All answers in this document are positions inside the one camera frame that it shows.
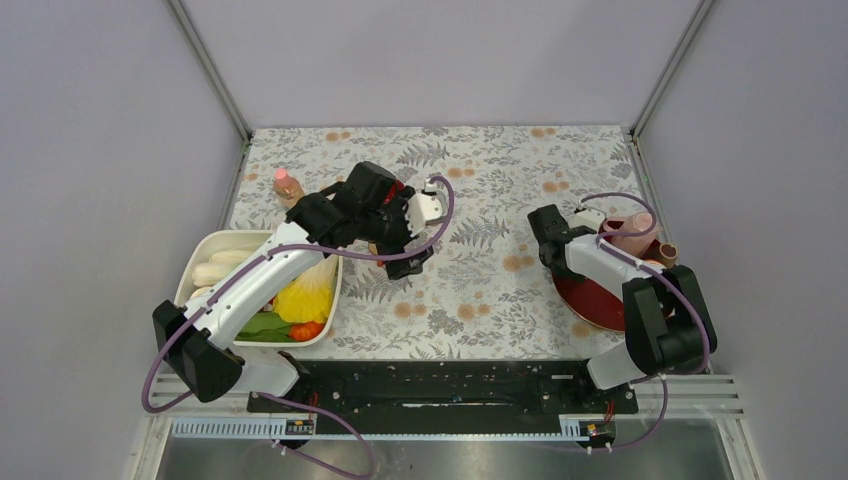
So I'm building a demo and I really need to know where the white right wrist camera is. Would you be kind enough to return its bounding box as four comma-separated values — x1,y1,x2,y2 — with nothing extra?
568,207,607,232

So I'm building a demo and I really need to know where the pink textured mug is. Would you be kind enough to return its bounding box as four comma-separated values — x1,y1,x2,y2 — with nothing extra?
602,211,660,258

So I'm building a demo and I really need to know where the white rectangular vegetable tray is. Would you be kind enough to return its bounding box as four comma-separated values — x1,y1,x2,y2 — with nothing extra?
174,230,345,348

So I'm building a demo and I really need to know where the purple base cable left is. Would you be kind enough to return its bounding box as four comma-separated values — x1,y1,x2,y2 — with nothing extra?
254,390,379,480

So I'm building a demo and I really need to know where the floral fern tablecloth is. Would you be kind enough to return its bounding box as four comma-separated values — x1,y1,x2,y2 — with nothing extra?
229,125,641,360

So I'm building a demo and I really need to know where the yellow toy cabbage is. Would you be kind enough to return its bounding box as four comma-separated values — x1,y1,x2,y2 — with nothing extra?
272,256,338,324

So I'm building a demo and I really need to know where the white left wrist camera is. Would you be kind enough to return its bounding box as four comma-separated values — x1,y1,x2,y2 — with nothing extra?
404,190,448,237

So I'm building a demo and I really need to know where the red enamel mug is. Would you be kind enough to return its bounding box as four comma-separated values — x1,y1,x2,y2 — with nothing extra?
382,181,405,205

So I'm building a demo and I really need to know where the slotted white cable duct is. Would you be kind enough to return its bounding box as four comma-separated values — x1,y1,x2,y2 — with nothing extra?
170,415,617,443

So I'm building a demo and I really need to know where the round red plate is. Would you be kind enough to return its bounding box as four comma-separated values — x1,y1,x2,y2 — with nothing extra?
551,227,666,332

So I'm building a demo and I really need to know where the green toy leaf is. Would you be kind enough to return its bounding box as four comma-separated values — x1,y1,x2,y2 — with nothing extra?
235,312,293,343

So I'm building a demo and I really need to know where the pink capped sauce bottle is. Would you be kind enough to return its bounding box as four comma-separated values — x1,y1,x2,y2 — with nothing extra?
272,168,305,210

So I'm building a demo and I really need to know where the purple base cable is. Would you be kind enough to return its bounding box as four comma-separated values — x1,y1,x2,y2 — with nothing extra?
576,377,670,456
254,390,379,480

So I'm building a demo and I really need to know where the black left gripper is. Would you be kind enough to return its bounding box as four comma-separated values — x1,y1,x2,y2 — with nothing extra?
359,187,435,279

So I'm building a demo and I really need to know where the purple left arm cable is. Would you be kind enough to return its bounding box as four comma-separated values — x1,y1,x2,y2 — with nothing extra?
141,174,457,415

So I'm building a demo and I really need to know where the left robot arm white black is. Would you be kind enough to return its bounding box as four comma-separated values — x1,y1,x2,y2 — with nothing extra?
142,162,455,413

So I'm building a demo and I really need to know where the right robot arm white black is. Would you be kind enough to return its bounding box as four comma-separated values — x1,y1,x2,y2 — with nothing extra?
527,205,717,412

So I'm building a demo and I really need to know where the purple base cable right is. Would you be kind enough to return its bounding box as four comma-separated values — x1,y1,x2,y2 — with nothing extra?
576,377,670,456

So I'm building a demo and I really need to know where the red toy tomato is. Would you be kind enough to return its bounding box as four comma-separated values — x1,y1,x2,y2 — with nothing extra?
288,321,325,342

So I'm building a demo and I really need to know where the white green toy bok choy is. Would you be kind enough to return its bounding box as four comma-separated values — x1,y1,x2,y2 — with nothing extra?
191,249,253,287

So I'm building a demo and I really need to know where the white toy radish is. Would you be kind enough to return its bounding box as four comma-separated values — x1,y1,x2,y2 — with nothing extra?
189,286,211,299

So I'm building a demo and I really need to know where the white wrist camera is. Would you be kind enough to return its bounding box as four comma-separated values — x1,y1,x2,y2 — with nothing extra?
568,207,607,232
404,190,448,237

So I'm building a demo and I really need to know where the brown glazed ceramic mug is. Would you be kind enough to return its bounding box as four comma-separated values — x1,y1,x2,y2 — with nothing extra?
656,243,679,268

